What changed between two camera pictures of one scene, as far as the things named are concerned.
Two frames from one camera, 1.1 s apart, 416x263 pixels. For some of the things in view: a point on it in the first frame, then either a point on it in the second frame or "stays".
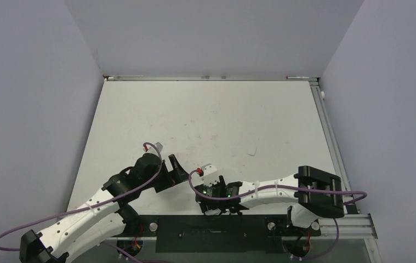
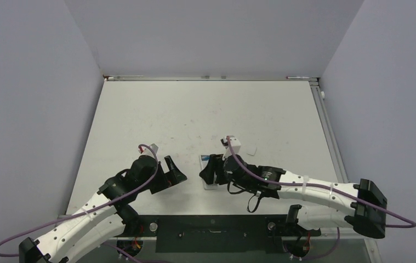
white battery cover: (251, 149) stays
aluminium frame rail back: (155, 78) stays
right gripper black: (220, 183) → (215, 165)
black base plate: (216, 233) stays
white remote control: (215, 212) → (204, 161)
